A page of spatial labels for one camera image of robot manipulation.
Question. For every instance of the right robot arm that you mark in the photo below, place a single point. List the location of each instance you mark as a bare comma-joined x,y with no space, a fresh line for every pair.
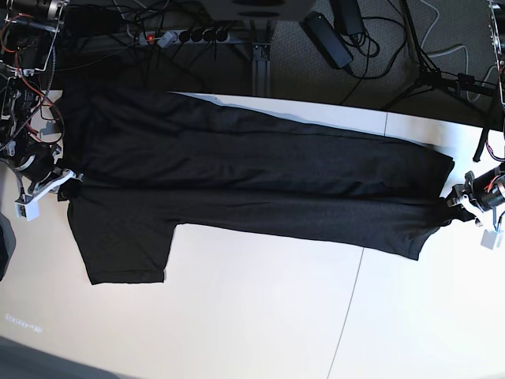
32,126

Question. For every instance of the white power strip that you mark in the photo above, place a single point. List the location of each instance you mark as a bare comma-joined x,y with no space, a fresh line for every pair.
187,36

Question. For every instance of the dark object at left edge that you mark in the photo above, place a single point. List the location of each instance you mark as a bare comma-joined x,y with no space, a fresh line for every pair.
8,245

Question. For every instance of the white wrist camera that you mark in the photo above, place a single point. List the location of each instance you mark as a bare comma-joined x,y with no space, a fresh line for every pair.
29,211
492,239

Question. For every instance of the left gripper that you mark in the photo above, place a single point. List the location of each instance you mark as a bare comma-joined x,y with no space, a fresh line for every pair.
480,198

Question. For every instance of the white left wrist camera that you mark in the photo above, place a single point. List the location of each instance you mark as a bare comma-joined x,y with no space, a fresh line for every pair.
492,239

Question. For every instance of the white plug adapter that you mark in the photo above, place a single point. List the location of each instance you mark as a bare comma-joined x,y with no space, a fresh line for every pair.
166,39

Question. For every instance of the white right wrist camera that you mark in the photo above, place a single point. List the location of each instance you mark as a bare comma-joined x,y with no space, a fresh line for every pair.
29,211

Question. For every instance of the black power brick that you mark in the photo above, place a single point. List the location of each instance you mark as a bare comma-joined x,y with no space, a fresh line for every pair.
325,39
348,20

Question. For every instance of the aluminium table leg profile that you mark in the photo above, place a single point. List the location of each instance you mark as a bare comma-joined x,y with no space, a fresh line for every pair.
261,33

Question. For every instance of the black T-shirt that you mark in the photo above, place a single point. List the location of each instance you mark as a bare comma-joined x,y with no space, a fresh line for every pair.
150,161

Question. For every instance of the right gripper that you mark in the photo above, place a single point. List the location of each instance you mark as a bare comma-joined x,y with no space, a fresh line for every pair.
39,170

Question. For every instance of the black tripod stand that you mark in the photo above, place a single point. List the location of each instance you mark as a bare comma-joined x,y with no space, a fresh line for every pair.
430,77

